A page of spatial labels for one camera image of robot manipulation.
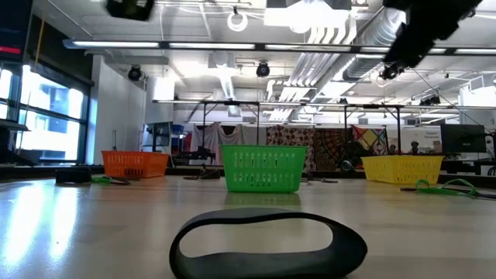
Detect wide black rubber band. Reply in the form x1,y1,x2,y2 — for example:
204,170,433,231
55,167,93,184
169,207,368,279

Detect black ceiling spotlight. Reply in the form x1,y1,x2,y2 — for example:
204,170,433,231
127,64,143,82
255,60,271,78
378,61,406,81

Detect black beam with lights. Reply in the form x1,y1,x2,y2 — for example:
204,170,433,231
63,37,496,56

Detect colourful geometric cloth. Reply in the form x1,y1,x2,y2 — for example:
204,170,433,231
351,124,388,158

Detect black background monitor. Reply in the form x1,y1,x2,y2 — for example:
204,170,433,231
440,123,487,154

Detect yellow plastic basket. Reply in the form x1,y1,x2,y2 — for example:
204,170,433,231
360,154,446,185

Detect dark patterned cloth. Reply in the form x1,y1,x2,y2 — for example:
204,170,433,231
313,127,354,171

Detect screen on stand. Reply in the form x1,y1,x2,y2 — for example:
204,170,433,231
143,121,174,153

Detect blue storage bins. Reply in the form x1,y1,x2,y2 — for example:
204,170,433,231
171,123,186,154

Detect brown patterned cloth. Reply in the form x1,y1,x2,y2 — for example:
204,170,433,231
266,124,315,171

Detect orange plastic basket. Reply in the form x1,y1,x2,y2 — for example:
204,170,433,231
101,150,171,180

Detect white draped cloth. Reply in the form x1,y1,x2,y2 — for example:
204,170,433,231
189,122,268,166

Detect grey desk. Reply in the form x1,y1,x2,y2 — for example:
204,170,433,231
0,118,31,133

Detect green plastic basket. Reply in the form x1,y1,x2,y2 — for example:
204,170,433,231
219,144,308,195

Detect black background table frame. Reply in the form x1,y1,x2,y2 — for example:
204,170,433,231
343,103,402,156
201,99,261,149

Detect white coiled cable ring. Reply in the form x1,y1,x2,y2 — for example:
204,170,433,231
226,10,249,33

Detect black aluminium table frame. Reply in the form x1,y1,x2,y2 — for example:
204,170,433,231
0,164,496,190

